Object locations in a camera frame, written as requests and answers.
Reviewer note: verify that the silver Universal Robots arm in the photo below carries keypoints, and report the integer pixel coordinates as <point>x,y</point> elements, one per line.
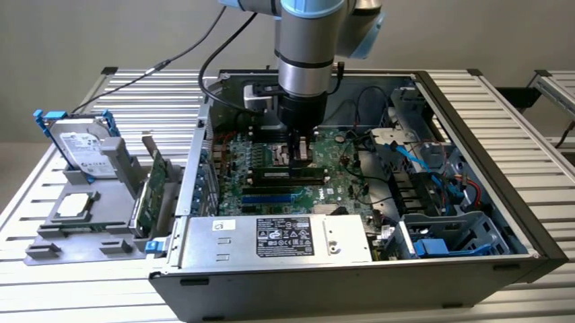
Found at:
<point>305,43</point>

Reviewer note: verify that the blue disk carrier bracket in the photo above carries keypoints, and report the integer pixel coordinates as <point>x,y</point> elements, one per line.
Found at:
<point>105,129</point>

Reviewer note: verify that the grey metal disk bay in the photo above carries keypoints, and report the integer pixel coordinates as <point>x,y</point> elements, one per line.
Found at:
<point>444,235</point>

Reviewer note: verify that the green Dell motherboard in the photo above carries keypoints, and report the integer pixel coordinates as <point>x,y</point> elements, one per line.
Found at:
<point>309,198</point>

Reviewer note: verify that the open black PC case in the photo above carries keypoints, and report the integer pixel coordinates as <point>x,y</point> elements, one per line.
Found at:
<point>359,279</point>

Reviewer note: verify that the green graphics card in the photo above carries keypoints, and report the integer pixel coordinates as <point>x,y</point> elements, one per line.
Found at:
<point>155,188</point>

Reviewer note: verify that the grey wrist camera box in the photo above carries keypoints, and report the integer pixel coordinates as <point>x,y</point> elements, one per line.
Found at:
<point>257,97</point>

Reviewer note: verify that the neighbouring slatted metal table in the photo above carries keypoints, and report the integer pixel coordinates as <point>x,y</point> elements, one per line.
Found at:
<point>554,97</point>

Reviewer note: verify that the silver hard disk drive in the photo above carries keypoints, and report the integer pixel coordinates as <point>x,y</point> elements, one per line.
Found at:
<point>80,148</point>

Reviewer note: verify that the green RAM stick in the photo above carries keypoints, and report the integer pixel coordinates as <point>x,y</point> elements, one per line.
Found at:
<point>273,174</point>

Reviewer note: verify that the black case fan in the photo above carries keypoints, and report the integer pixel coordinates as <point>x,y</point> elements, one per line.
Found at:
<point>431,190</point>

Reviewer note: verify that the black box behind table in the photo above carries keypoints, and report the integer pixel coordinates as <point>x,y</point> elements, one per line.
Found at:
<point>516,97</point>

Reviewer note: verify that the black RAM slot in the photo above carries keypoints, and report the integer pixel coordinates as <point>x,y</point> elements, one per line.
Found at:
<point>273,190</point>

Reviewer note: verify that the silver CPU chip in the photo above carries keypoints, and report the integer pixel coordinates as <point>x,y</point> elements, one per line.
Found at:
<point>75,204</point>

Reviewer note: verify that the silver power supply unit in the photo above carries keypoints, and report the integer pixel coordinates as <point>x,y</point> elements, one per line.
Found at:
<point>273,240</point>

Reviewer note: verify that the metal CPU socket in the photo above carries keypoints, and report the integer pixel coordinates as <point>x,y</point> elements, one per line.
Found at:
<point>287,151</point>

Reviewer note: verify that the grey parts rack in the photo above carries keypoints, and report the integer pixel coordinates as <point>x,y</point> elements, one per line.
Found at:
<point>89,218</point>

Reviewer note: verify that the blue RAM slot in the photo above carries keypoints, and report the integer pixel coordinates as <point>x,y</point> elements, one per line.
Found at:
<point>267,198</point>

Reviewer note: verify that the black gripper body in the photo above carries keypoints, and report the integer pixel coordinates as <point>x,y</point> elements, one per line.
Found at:
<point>301,111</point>

